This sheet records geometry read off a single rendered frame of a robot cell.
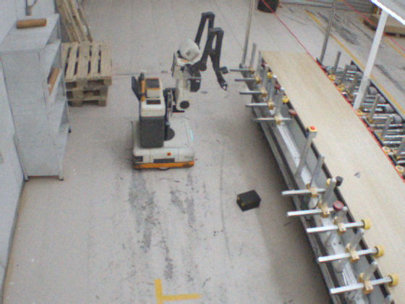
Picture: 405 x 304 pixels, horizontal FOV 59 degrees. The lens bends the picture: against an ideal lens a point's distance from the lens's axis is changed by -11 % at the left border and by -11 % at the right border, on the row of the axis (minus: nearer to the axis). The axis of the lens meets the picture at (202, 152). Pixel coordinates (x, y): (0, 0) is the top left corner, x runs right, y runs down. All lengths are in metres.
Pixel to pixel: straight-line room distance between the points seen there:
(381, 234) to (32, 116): 3.21
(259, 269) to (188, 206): 0.99
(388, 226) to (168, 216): 2.08
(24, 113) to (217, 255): 2.25
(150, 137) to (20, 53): 1.60
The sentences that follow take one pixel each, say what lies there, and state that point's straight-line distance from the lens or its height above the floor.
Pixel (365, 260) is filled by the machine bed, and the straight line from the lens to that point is 2.99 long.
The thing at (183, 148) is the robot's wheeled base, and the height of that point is 0.28.
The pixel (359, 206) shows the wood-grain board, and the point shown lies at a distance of 3.16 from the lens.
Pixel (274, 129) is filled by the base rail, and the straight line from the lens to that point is 3.98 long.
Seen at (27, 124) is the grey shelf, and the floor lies 0.76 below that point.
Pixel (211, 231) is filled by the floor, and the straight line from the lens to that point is 3.83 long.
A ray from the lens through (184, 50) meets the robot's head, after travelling 3.83.
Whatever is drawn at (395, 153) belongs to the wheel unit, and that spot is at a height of 0.87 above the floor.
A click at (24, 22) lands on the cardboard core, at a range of 4.02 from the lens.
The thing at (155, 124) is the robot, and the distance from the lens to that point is 4.02.
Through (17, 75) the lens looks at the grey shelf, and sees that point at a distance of 3.68.
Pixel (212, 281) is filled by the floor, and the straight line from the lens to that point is 3.50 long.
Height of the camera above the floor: 2.96
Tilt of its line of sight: 39 degrees down
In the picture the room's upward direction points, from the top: 6 degrees clockwise
